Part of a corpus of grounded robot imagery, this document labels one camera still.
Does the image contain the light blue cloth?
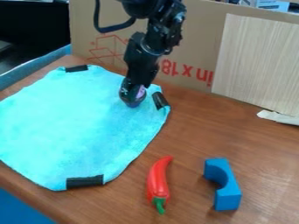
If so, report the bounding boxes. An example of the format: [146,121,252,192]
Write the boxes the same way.
[0,64,172,192]

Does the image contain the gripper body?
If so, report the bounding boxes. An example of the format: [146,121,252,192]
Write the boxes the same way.
[122,31,162,88]

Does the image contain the light wooden board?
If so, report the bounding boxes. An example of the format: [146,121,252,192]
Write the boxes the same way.
[210,12,299,118]

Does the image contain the red toy pepper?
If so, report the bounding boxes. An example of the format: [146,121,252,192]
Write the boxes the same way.
[144,155,175,215]

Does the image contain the blue arch block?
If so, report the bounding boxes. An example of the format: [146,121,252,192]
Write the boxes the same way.
[203,157,243,212]

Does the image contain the cardboard box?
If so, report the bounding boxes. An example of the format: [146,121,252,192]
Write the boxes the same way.
[67,0,299,94]

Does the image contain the white paper scrap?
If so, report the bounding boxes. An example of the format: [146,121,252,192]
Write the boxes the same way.
[255,108,299,127]

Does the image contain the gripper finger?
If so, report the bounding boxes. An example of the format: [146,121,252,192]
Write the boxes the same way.
[127,85,150,109]
[117,77,138,105]

